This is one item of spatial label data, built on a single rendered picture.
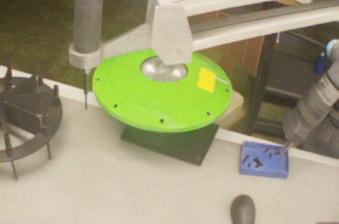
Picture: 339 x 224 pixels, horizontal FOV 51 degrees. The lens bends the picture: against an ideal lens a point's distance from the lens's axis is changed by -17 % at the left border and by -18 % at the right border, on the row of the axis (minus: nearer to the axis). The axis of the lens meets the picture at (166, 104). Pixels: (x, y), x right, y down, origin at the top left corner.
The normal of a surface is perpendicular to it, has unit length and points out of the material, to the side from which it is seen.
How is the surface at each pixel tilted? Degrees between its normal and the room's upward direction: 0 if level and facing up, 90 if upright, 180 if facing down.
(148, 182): 0
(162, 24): 90
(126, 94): 21
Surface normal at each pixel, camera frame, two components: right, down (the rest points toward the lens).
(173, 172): 0.10, -0.78
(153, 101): 0.04, -0.57
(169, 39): 0.17, 0.62
